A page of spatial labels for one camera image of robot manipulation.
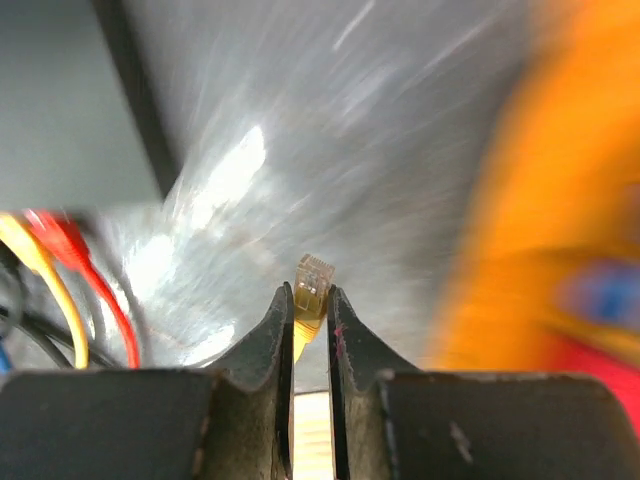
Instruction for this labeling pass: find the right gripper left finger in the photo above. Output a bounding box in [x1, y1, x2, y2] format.
[1, 285, 294, 479]

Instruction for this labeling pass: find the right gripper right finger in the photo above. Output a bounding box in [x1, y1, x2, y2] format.
[327, 287, 639, 479]

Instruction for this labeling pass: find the orange Mickey Mouse shirt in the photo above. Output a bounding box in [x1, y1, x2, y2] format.
[427, 1, 639, 421]

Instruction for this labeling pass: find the black network switch box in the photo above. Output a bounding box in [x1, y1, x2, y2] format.
[1, 1, 179, 211]

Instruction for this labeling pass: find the black ethernet cable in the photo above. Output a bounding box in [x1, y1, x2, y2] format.
[0, 244, 121, 371]

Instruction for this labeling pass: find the red ethernet cable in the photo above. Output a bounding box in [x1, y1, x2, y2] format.
[22, 209, 141, 370]

